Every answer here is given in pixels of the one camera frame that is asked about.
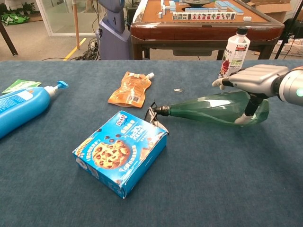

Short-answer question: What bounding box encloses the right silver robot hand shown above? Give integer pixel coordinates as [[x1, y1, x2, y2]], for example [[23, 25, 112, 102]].
[[212, 64, 291, 125]]

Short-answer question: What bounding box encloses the green transparent spray bottle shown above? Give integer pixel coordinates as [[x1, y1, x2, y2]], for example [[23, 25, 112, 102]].
[[143, 91, 270, 136]]

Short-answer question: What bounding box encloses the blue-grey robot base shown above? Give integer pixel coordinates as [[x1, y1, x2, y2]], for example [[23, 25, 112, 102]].
[[97, 0, 132, 61]]

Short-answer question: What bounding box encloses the white bottle black cap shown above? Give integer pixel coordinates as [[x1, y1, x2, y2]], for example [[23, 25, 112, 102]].
[[218, 26, 251, 79]]

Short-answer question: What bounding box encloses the blue pump detergent bottle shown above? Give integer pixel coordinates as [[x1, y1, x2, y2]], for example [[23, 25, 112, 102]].
[[0, 80, 70, 140]]

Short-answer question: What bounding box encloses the black tripod stand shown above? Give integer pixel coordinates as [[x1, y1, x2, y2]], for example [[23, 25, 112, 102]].
[[274, 0, 303, 60]]

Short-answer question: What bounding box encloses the white plastic basket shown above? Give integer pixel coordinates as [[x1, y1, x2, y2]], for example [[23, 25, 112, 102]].
[[272, 39, 303, 57]]

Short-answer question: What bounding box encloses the cardboard box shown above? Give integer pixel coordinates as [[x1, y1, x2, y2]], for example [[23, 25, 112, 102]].
[[246, 0, 293, 23]]

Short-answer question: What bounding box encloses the brown mahjong table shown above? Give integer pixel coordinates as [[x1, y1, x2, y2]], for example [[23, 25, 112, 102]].
[[130, 0, 285, 61]]

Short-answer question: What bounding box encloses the face-up mahjong tile row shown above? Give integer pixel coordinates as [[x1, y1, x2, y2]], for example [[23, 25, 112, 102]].
[[172, 12, 237, 21]]

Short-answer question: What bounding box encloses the blue table cloth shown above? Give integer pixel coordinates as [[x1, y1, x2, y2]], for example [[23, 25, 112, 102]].
[[0, 60, 303, 227]]

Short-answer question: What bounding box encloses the orange spout pouch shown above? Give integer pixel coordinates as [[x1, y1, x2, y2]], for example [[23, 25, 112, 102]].
[[107, 71, 155, 108]]

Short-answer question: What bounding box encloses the blue cookie box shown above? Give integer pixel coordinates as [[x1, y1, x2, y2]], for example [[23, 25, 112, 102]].
[[72, 110, 170, 199]]

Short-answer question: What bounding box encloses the wooden pole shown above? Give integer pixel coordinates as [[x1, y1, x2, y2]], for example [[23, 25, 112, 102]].
[[72, 0, 80, 50]]

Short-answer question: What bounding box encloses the green sachet packet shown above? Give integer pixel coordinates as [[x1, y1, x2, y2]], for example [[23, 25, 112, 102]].
[[1, 79, 43, 94]]

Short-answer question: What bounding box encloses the green bag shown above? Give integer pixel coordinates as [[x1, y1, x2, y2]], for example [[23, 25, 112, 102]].
[[1, 13, 31, 26]]

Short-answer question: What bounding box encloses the dark table leg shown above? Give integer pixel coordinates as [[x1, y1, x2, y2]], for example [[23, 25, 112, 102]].
[[0, 21, 19, 56]]

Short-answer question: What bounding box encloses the black floor cable bundle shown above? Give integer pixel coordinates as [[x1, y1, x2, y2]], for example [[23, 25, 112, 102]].
[[42, 37, 101, 61]]

